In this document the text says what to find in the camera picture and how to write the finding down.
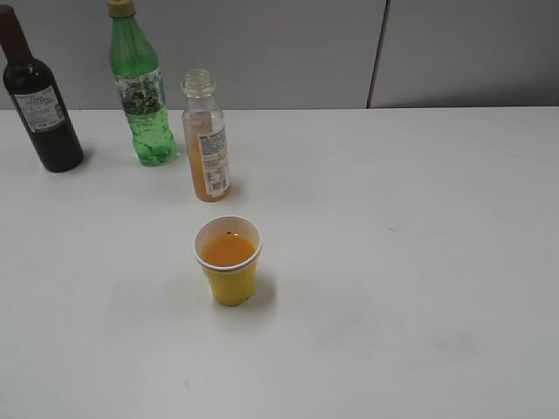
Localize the orange juice bottle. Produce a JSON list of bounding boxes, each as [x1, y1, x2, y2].
[[181, 69, 231, 202]]

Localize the dark red wine bottle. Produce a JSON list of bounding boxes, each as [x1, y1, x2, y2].
[[1, 5, 84, 173]]

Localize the yellow paper cup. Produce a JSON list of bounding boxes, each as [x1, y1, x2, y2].
[[193, 216, 262, 306]]

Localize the green plastic soda bottle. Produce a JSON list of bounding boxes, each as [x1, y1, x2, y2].
[[107, 1, 176, 167]]

